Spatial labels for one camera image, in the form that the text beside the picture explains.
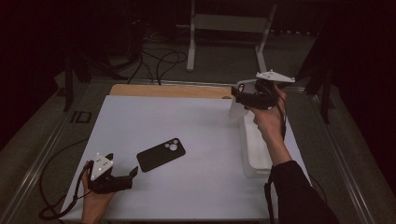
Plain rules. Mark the metal floor rail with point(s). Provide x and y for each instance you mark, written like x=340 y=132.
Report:
x=34 y=169
x=342 y=161

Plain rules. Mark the black stand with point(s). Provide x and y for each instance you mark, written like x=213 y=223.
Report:
x=68 y=93
x=325 y=99

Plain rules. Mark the white metal stand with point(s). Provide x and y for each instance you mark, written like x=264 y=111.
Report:
x=230 y=22

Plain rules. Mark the white plastic bin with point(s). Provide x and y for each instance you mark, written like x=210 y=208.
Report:
x=257 y=151

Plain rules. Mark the black phone case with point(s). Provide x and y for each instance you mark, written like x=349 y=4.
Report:
x=157 y=157

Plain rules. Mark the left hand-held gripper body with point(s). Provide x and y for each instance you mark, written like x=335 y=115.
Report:
x=107 y=185

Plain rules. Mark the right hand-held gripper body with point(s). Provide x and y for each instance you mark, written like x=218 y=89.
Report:
x=263 y=98

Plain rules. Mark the person's left hand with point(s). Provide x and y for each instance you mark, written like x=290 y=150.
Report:
x=95 y=207

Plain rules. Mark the person's right hand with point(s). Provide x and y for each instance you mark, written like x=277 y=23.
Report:
x=271 y=124

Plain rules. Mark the wooden table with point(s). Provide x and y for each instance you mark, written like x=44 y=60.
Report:
x=171 y=91

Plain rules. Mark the white table board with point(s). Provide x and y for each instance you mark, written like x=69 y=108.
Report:
x=199 y=186

